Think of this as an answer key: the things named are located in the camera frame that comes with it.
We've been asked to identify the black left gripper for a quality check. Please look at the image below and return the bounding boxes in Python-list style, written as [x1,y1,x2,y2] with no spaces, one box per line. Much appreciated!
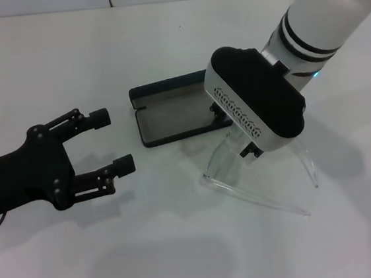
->
[0,102,141,222]

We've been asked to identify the clear transparent glasses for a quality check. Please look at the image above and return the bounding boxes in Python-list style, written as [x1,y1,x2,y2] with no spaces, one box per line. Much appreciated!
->
[194,112,321,227]

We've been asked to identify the black glasses case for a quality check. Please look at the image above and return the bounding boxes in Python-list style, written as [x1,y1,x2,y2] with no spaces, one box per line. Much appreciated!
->
[127,67,236,150]

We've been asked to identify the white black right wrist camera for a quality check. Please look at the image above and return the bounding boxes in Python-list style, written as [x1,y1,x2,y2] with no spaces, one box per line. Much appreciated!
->
[199,38,312,159]

